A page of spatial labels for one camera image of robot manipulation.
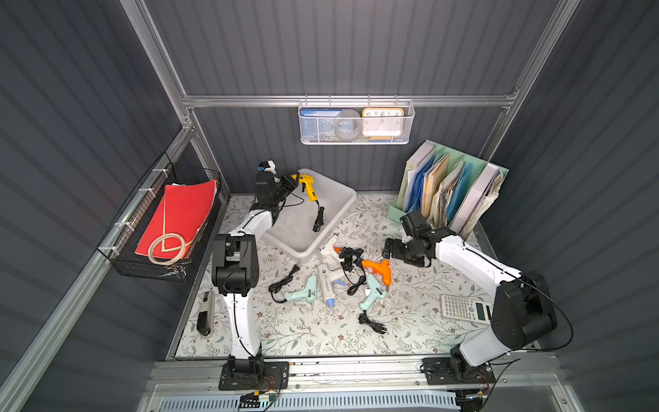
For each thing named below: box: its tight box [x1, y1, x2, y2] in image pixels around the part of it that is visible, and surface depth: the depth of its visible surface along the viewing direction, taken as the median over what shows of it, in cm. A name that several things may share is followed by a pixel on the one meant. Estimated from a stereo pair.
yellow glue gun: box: [291, 174, 319, 202], surface depth 101 cm
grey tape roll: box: [333, 109, 363, 143], surface depth 89 cm
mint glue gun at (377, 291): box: [357, 272, 388, 334], surface depth 88 cm
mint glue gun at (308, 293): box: [268, 264, 318, 305], surface depth 91 cm
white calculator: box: [441, 293, 494, 325], surface depth 87 cm
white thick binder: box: [450, 163, 501, 235], surface depth 93 cm
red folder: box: [134, 179, 218, 255], surface depth 75 cm
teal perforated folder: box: [446, 161, 474, 223], surface depth 98 cm
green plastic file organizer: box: [386, 139, 509, 237], surface depth 98 cm
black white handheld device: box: [196, 290, 217, 340], surface depth 82 cm
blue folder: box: [404, 154, 436, 213], surface depth 101 cm
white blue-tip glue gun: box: [319, 264, 347, 308], surface depth 92 cm
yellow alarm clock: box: [361, 107, 406, 141], surface depth 90 cm
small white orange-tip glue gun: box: [320, 234, 343, 272], surface depth 101 cm
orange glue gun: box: [361, 259, 392, 287], surface depth 97 cm
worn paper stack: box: [461, 169, 504, 240], surface depth 88 cm
